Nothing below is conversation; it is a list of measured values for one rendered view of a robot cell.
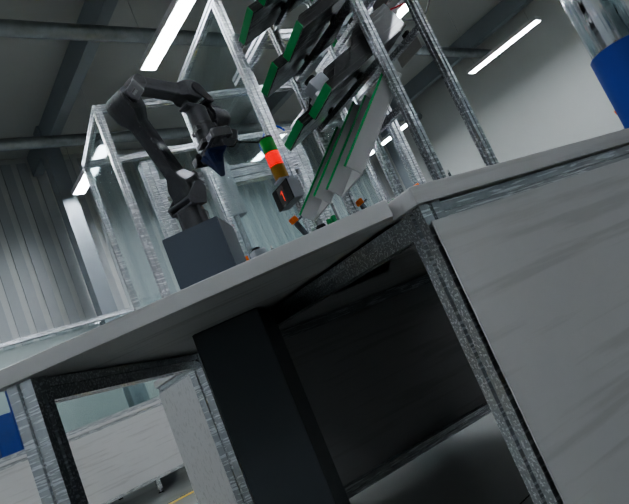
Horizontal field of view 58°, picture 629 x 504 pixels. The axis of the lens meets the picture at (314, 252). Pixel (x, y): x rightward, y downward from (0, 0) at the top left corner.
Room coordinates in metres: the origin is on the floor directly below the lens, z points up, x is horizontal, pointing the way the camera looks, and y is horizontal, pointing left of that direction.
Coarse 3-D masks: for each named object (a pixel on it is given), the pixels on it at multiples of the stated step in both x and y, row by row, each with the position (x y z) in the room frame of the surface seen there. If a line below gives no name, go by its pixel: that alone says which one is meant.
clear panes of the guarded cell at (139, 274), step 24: (336, 120) 2.93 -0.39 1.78; (96, 144) 2.37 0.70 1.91; (312, 144) 3.17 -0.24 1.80; (96, 168) 2.49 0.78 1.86; (192, 168) 2.92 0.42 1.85; (312, 168) 3.25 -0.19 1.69; (96, 192) 2.62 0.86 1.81; (120, 192) 2.29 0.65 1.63; (144, 192) 2.76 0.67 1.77; (360, 192) 2.98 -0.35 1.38; (120, 216) 2.41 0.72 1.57; (144, 216) 2.74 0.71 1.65; (120, 240) 2.53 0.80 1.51; (144, 264) 2.33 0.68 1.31; (168, 264) 2.75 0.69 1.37; (144, 288) 2.44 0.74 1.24
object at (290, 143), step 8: (328, 72) 1.34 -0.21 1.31; (336, 104) 1.41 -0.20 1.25; (296, 120) 1.29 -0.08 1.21; (304, 120) 1.29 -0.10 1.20; (312, 120) 1.31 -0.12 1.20; (320, 120) 1.41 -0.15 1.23; (296, 128) 1.31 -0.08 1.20; (304, 128) 1.31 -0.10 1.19; (312, 128) 1.40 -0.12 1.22; (288, 136) 1.36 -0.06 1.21; (296, 136) 1.34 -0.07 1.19; (304, 136) 1.40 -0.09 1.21; (288, 144) 1.39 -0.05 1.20; (296, 144) 1.40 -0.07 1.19
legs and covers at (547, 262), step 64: (512, 192) 0.98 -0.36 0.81; (576, 192) 1.04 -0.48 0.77; (384, 256) 0.97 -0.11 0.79; (448, 256) 0.85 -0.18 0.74; (512, 256) 0.92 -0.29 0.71; (576, 256) 0.99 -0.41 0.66; (320, 320) 2.39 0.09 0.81; (384, 320) 2.60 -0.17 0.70; (448, 320) 2.78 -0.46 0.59; (512, 320) 0.89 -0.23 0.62; (576, 320) 0.95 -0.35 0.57; (320, 384) 2.38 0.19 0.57; (384, 384) 2.53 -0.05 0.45; (448, 384) 2.69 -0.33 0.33; (512, 384) 0.86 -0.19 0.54; (576, 384) 0.92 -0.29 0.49; (384, 448) 2.46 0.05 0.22; (512, 448) 0.89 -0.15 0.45; (576, 448) 0.89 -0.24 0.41
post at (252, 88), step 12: (216, 12) 1.85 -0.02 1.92; (228, 24) 1.85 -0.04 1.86; (228, 36) 1.84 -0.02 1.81; (240, 48) 1.85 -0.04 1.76; (240, 60) 1.84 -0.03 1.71; (240, 72) 1.86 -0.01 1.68; (252, 84) 1.85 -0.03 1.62; (252, 96) 1.85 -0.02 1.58; (264, 108) 1.85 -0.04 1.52; (264, 120) 1.84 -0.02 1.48; (276, 132) 1.85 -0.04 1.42; (276, 144) 1.84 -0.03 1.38; (288, 168) 1.84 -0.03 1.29; (300, 204) 1.84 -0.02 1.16; (312, 228) 1.84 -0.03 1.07
